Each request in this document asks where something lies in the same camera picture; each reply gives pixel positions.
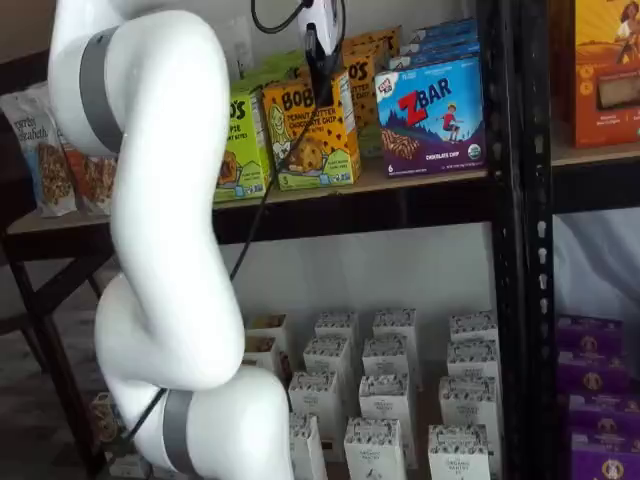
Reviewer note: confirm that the green Bobo's apple pie box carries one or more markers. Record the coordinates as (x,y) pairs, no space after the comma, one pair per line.
(270,67)
(245,150)

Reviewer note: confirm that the white Organic Pantry box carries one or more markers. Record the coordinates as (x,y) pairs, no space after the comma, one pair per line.
(470,405)
(474,327)
(460,457)
(336,325)
(307,450)
(385,400)
(395,325)
(314,397)
(386,357)
(326,356)
(374,452)
(472,362)

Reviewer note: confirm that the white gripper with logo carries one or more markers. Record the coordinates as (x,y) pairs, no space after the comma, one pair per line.
(325,20)

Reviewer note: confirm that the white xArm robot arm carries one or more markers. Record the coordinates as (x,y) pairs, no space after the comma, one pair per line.
(165,150)

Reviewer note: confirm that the blue ZBar box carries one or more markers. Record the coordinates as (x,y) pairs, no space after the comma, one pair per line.
(445,30)
(435,60)
(440,47)

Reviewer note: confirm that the wooden shelf board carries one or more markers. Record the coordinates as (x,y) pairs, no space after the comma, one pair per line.
(590,156)
(372,172)

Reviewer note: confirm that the white cartons on lower shelf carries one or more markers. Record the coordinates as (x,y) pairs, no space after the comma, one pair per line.
(427,405)

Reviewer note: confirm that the orange Bobo's peanut butter box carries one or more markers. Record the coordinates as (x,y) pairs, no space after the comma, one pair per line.
(375,40)
(362,95)
(335,150)

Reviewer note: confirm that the granola bag with blue edge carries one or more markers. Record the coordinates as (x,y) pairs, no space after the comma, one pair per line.
(45,170)

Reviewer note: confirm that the white carton with colourful print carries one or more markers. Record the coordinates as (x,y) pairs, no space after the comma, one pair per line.
(260,352)
(267,327)

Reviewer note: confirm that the large orange cereal box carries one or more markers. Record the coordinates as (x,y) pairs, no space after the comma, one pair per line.
(600,75)

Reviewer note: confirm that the granola bag with orange label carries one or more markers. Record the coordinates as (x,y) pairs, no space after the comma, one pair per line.
(90,180)

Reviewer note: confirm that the purple snack box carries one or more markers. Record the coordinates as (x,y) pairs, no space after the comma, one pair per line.
(590,335)
(607,462)
(605,415)
(592,375)

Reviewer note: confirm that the ZBar chocolate chip box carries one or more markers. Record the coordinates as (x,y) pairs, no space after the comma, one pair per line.
(430,125)

